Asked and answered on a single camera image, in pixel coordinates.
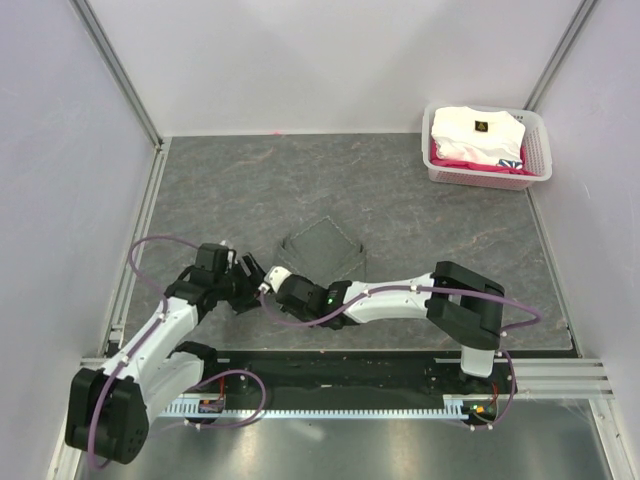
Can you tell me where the white plastic basket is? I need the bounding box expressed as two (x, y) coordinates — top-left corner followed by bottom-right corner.
(421, 102), (552, 191)

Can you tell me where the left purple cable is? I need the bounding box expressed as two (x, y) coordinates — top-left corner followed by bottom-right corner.
(87, 234), (269, 471)

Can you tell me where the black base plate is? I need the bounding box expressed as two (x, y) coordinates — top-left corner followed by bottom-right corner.
(198, 350), (517, 407)

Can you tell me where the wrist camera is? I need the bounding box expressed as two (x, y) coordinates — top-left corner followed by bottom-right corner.
(220, 240), (237, 268)
(258, 266), (292, 294)

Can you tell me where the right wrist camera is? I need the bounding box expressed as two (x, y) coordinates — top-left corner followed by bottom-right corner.
(258, 266), (292, 294)

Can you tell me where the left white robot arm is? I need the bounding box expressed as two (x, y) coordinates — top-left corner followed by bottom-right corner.
(65, 243), (265, 470)

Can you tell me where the pink folded cloth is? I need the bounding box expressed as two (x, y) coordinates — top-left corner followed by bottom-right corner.
(429, 141), (534, 176)

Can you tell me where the white folded shirt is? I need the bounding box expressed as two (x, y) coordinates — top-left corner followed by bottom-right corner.
(430, 106), (526, 170)

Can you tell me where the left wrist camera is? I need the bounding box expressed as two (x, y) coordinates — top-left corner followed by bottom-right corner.
(220, 240), (237, 268)

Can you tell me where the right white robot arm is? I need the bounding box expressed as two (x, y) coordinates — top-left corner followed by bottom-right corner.
(265, 261), (505, 394)

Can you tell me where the light blue cable duct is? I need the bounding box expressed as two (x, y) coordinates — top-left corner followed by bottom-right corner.
(158, 394), (496, 421)

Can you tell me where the grey cloth napkin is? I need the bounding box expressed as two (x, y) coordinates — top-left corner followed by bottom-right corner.
(272, 213), (367, 286)

